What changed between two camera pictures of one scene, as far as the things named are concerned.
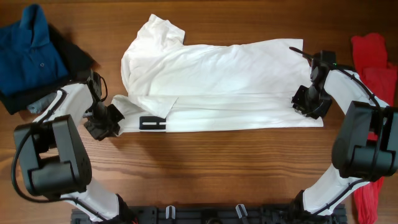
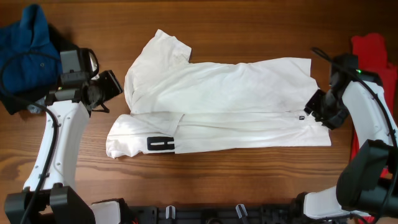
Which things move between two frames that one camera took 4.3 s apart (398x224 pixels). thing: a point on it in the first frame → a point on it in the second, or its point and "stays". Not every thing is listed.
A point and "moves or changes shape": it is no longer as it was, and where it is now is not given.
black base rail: x=209 y=214 stays
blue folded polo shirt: x=28 y=58 stays
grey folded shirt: x=40 y=105 stays
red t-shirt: x=370 y=50 stays
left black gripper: x=96 y=132 → x=114 y=87
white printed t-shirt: x=170 y=87 moves or changes shape
